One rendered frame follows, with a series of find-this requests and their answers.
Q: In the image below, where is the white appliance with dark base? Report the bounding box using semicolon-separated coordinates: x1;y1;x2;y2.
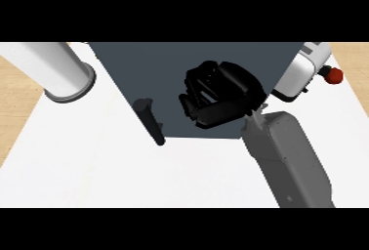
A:
270;42;335;104

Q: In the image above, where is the red round knob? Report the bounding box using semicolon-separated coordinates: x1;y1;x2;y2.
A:
318;64;345;86

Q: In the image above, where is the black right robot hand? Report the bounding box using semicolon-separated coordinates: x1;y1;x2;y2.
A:
177;60;268;131

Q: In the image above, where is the white cylinder with grey rim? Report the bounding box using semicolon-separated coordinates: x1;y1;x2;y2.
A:
0;42;97;104

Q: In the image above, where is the black door handle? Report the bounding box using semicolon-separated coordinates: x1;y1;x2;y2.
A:
131;98;166;146

